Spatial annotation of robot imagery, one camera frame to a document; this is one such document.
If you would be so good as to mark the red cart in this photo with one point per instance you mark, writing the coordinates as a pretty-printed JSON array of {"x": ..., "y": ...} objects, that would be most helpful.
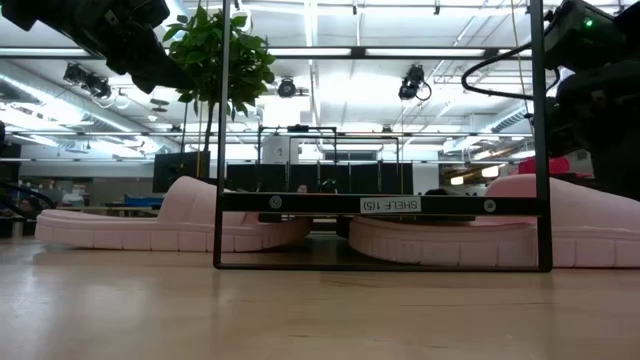
[{"x": 545, "y": 166}]

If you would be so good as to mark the pink foam slide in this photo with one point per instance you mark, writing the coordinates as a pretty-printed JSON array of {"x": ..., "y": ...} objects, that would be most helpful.
[
  {"x": 575, "y": 235},
  {"x": 175, "y": 225}
]

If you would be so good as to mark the black partition panels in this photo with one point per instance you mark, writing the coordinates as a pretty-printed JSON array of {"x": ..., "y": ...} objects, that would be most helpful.
[{"x": 365, "y": 177}]

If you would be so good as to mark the black ceiling spot lamp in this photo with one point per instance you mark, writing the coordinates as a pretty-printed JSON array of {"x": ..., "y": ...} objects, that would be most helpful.
[
  {"x": 286, "y": 88},
  {"x": 92, "y": 82},
  {"x": 411, "y": 82}
]

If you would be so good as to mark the blue bin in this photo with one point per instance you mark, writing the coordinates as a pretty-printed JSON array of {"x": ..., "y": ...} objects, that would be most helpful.
[{"x": 142, "y": 201}]

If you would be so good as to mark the person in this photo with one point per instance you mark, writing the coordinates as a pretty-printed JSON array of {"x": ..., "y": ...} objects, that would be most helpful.
[
  {"x": 302, "y": 189},
  {"x": 29, "y": 206}
]

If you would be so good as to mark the green leafy plant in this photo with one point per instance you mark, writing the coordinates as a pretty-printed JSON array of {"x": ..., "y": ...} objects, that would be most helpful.
[{"x": 220, "y": 55}]

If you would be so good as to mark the white shelf label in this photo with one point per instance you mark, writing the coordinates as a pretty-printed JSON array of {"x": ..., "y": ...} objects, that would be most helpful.
[{"x": 390, "y": 205}]

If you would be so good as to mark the black background rig frame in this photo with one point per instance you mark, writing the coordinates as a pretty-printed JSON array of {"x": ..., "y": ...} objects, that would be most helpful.
[{"x": 297, "y": 128}]

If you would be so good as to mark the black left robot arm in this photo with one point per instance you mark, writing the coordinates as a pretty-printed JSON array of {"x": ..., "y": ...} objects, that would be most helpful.
[{"x": 30, "y": 10}]

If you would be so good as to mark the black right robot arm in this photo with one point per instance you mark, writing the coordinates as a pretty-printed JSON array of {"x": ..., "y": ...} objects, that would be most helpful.
[{"x": 605, "y": 125}]

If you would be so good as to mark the black metal shoe shelf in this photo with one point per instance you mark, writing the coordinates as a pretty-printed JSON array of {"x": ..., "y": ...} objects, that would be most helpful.
[{"x": 325, "y": 204}]

